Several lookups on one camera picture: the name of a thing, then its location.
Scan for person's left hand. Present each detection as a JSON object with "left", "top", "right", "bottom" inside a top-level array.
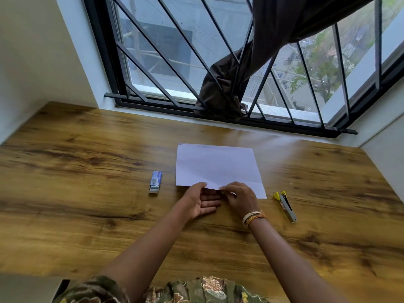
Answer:
[{"left": 179, "top": 182, "right": 222, "bottom": 220}]

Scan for person's right hand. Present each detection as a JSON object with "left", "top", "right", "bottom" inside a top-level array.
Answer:
[{"left": 219, "top": 182, "right": 260, "bottom": 219}]

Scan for white paper sheet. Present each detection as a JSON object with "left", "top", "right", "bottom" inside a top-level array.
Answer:
[{"left": 176, "top": 143, "right": 267, "bottom": 199}]

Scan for person's right forearm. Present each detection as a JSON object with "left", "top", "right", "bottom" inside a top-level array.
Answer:
[{"left": 248, "top": 218, "right": 349, "bottom": 303}]

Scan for person's left forearm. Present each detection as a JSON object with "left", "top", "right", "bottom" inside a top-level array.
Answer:
[{"left": 100, "top": 202, "right": 194, "bottom": 303}]

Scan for blue staple box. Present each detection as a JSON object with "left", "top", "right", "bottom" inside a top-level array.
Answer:
[{"left": 149, "top": 171, "right": 163, "bottom": 195}]

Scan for yellow and grey stapler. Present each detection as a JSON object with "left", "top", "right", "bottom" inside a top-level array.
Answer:
[{"left": 273, "top": 191, "right": 298, "bottom": 223}]

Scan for green patterned shirt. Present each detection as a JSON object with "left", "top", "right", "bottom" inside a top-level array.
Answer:
[{"left": 52, "top": 275, "right": 269, "bottom": 303}]

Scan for black window grille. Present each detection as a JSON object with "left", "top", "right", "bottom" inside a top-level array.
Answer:
[{"left": 83, "top": 0, "right": 404, "bottom": 139}]

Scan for dark brown curtain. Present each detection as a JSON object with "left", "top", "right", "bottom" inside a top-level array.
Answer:
[{"left": 194, "top": 0, "right": 379, "bottom": 123}]

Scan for white and orange thread bracelets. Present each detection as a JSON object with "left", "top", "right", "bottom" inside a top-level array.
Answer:
[{"left": 242, "top": 211, "right": 267, "bottom": 227}]

